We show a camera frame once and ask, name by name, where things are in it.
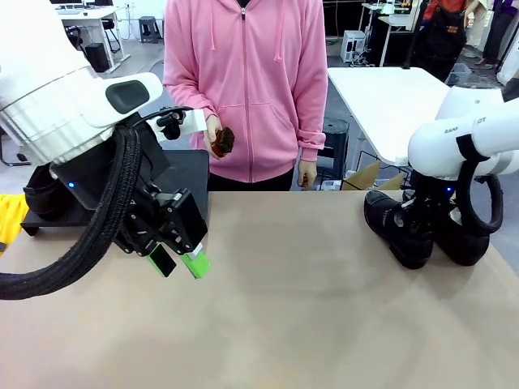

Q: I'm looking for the black right arm cable loop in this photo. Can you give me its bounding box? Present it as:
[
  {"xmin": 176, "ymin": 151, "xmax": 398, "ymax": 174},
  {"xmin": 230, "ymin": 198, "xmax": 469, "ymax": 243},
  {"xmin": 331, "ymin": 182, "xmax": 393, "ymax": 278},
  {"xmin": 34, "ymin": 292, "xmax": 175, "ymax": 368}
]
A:
[{"xmin": 456, "ymin": 133, "xmax": 504, "ymax": 234}]

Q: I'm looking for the person in purple top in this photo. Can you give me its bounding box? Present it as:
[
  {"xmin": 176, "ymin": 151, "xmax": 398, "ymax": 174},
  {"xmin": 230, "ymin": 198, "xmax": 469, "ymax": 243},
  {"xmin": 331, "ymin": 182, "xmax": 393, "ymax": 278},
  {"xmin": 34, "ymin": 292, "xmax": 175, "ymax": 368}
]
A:
[{"xmin": 476, "ymin": 0, "xmax": 516, "ymax": 70}]

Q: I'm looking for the white desk with black panel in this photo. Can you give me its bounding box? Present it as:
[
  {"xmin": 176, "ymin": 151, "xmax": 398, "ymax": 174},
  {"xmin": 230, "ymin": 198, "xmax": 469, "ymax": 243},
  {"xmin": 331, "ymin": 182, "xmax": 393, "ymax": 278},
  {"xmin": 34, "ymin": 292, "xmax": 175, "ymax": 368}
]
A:
[{"xmin": 359, "ymin": 2, "xmax": 422, "ymax": 68}]

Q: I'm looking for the grey plastic stool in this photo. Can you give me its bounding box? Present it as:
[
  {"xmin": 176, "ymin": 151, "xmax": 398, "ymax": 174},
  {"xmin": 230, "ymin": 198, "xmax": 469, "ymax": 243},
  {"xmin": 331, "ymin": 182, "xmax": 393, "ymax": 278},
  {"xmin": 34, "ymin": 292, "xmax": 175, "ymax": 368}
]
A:
[{"xmin": 138, "ymin": 15, "xmax": 157, "ymax": 44}]

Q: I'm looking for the black leather buckle shoe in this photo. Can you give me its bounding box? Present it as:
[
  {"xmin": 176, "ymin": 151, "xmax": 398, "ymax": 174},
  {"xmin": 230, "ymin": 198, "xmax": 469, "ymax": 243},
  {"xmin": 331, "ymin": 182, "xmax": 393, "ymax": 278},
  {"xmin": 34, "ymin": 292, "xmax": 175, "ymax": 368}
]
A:
[
  {"xmin": 363, "ymin": 190, "xmax": 435, "ymax": 271},
  {"xmin": 433, "ymin": 202, "xmax": 491, "ymax": 267},
  {"xmin": 23, "ymin": 164, "xmax": 78, "ymax": 222}
]

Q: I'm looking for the black computer tower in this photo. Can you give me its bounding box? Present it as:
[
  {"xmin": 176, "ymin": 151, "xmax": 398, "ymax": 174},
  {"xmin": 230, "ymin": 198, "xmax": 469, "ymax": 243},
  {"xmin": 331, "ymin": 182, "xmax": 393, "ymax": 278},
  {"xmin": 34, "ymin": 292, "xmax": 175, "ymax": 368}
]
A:
[{"xmin": 84, "ymin": 42, "xmax": 110, "ymax": 74}]

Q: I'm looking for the white computer case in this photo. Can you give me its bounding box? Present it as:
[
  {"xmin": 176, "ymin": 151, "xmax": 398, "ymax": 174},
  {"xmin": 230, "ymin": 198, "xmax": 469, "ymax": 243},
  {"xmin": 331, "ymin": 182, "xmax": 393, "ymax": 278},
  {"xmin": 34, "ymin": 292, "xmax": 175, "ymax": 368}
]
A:
[{"xmin": 342, "ymin": 28, "xmax": 371, "ymax": 65}]

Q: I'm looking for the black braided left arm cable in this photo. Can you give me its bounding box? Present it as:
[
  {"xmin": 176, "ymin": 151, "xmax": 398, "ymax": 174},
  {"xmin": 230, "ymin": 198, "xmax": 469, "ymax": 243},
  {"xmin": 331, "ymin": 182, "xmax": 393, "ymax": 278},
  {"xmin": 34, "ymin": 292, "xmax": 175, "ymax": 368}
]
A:
[{"xmin": 0, "ymin": 125, "xmax": 143, "ymax": 301}]

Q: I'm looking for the white table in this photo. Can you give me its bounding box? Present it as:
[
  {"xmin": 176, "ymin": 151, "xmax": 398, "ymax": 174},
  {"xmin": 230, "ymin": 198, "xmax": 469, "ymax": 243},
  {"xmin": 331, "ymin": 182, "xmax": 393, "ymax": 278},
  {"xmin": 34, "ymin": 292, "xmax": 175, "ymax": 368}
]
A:
[{"xmin": 326, "ymin": 66, "xmax": 459, "ymax": 167}]

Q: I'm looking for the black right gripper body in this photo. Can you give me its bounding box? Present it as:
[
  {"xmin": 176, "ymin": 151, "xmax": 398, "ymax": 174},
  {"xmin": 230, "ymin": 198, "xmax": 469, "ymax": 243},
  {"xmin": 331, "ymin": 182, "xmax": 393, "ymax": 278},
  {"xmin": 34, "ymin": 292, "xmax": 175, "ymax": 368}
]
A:
[{"xmin": 403, "ymin": 172, "xmax": 459, "ymax": 240}]

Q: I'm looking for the brown cardboard box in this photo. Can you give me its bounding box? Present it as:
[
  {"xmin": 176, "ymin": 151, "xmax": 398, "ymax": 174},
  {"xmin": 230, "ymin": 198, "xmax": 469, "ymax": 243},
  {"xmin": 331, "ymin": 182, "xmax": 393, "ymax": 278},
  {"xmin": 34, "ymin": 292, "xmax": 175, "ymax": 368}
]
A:
[{"xmin": 342, "ymin": 161, "xmax": 406, "ymax": 191}]

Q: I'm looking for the person's right hand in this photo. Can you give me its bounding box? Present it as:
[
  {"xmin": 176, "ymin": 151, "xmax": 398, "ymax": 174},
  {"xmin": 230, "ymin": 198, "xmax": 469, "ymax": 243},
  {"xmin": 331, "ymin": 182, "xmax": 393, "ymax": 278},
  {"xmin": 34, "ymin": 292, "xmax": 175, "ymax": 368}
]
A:
[{"xmin": 202, "ymin": 115, "xmax": 228, "ymax": 158}]

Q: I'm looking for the black mesh office chair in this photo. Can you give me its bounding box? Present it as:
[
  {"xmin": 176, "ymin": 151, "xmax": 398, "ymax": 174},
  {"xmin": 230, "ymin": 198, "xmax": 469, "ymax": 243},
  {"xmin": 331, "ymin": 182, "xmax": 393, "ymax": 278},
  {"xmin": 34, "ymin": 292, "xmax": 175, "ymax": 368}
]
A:
[{"xmin": 64, "ymin": 24, "xmax": 87, "ymax": 53}]

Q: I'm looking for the person's left forearm pink sleeve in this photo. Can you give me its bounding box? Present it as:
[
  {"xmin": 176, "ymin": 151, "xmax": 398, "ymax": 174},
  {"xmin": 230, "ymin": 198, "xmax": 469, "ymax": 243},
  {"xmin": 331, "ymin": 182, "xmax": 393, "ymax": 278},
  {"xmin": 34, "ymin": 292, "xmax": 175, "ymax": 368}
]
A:
[{"xmin": 298, "ymin": 117, "xmax": 328, "ymax": 163}]

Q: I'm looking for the black metal shoe stand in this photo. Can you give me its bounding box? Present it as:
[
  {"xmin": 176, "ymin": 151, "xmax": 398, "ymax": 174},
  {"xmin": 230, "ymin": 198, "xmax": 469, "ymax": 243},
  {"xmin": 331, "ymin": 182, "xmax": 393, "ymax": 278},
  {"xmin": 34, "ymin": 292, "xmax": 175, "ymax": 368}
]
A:
[
  {"xmin": 19, "ymin": 202, "xmax": 94, "ymax": 237},
  {"xmin": 160, "ymin": 149, "xmax": 211, "ymax": 234}
]

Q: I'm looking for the person's right forearm pink sleeve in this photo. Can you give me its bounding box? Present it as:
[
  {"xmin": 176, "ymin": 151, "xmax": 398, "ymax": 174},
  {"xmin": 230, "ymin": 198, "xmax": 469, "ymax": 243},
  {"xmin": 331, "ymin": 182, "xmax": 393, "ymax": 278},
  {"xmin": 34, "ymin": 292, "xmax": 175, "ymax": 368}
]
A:
[{"xmin": 162, "ymin": 76, "xmax": 220, "ymax": 133}]

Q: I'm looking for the person in pink hoodie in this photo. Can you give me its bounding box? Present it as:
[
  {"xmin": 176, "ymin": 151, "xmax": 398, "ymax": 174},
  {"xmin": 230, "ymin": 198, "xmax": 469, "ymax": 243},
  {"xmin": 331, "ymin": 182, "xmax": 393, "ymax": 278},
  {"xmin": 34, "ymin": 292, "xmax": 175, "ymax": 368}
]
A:
[{"xmin": 161, "ymin": 0, "xmax": 329, "ymax": 191}]

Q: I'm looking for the grey storage bin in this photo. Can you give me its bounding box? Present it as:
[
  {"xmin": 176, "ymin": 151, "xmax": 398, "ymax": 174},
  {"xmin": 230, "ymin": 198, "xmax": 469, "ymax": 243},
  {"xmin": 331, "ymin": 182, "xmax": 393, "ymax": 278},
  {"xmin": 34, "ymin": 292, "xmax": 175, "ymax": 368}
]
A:
[{"xmin": 444, "ymin": 62, "xmax": 474, "ymax": 86}]

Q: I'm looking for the white left wrist camera module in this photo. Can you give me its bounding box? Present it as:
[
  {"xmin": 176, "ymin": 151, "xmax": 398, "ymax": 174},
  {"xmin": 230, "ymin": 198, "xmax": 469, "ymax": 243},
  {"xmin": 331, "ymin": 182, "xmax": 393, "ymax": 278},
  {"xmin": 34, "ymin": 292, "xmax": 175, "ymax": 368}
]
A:
[{"xmin": 145, "ymin": 108, "xmax": 206, "ymax": 141}]

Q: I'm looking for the white office desk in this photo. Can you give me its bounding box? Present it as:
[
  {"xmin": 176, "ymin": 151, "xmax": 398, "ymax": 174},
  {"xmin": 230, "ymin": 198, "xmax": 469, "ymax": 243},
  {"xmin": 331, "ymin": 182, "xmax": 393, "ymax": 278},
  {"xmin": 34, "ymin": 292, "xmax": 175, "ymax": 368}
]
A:
[{"xmin": 52, "ymin": 3, "xmax": 131, "ymax": 68}]

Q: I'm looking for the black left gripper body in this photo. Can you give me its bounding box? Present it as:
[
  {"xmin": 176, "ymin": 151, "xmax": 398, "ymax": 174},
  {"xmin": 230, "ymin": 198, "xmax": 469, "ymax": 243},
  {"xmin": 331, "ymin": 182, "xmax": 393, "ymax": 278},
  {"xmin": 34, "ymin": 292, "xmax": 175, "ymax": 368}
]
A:
[{"xmin": 50, "ymin": 125, "xmax": 208, "ymax": 256}]

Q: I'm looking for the person's left hand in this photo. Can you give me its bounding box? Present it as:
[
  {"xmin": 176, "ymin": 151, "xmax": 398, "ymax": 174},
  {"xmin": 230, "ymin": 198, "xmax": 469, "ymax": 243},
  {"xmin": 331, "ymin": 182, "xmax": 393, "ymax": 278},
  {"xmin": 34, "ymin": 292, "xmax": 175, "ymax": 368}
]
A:
[{"xmin": 298, "ymin": 160, "xmax": 318, "ymax": 190}]

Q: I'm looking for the yellow cloth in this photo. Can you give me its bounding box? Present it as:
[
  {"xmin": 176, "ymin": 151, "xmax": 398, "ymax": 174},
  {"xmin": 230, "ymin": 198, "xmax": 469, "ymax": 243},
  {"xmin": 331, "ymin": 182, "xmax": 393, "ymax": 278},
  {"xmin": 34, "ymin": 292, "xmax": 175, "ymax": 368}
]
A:
[{"xmin": 0, "ymin": 193, "xmax": 30, "ymax": 260}]

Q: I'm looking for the person in black apron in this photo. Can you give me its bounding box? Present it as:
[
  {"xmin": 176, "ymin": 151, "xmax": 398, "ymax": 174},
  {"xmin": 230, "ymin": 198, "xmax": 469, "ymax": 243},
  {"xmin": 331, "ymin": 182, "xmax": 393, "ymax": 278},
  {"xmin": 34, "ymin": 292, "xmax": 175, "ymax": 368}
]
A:
[{"xmin": 413, "ymin": 0, "xmax": 482, "ymax": 82}]

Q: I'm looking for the dark plastic stool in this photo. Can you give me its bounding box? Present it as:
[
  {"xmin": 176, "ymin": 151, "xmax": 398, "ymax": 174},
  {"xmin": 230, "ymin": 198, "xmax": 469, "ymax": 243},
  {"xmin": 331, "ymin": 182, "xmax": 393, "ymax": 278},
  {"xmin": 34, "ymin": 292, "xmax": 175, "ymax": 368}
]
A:
[{"xmin": 322, "ymin": 118, "xmax": 350, "ymax": 183}]

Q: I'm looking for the brown shoe brush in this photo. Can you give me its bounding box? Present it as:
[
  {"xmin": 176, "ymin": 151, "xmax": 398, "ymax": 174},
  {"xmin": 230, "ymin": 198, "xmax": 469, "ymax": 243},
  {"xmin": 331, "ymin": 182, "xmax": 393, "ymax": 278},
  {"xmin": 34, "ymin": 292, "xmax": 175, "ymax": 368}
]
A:
[{"xmin": 210, "ymin": 126, "xmax": 237, "ymax": 158}]

